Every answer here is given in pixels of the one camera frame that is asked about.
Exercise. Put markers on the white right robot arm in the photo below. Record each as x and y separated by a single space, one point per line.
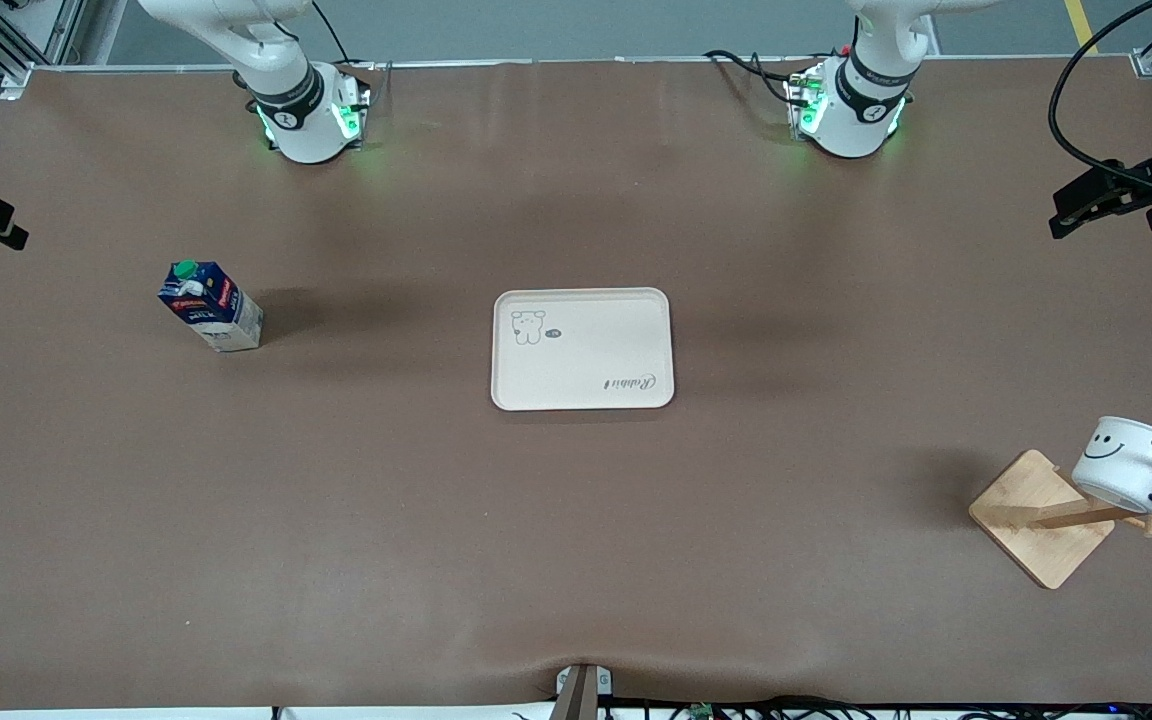
301 130

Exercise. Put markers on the blue milk carton green cap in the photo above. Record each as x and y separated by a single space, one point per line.
211 310

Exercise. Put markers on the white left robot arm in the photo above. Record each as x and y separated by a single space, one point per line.
851 120

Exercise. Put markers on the grey metal camera bracket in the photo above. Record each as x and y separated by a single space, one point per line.
581 695

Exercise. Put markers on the wooden mug stand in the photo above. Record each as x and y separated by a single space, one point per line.
1036 530

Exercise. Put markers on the cream tray with bear print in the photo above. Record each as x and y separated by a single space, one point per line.
586 360

